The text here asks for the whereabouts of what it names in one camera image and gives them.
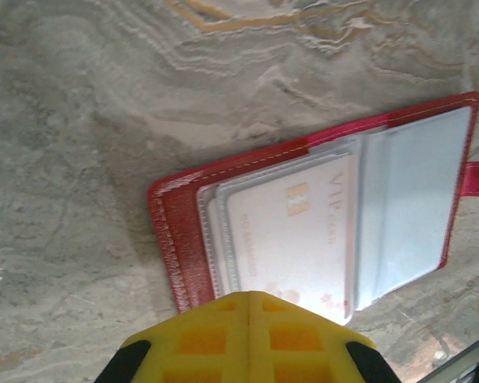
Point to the red leather card holder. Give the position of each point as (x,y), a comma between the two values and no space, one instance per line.
(179,207)

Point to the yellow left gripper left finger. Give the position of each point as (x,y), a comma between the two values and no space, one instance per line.
(207,343)

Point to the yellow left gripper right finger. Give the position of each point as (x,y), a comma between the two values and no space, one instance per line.
(299,343)

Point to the white VIP card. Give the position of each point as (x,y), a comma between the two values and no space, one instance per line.
(271,239)

